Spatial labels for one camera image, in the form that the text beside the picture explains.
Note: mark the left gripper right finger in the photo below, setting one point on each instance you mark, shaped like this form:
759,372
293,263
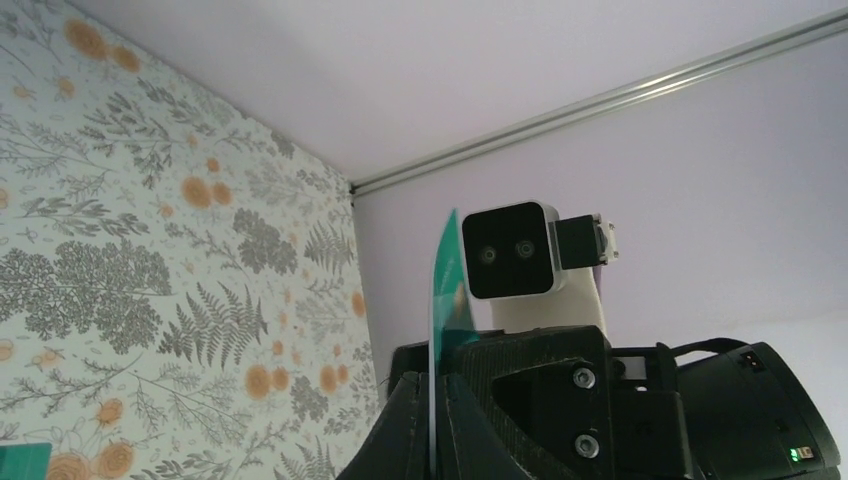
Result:
468,446

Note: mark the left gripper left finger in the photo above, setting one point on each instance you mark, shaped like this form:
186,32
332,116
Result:
397,447

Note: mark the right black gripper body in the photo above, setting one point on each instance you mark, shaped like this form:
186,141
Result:
564,397

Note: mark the teal card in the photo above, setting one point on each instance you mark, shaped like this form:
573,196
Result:
25,461
451,323

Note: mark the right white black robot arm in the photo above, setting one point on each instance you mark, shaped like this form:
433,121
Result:
747,415

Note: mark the floral patterned table mat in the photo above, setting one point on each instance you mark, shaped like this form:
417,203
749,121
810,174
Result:
180,289

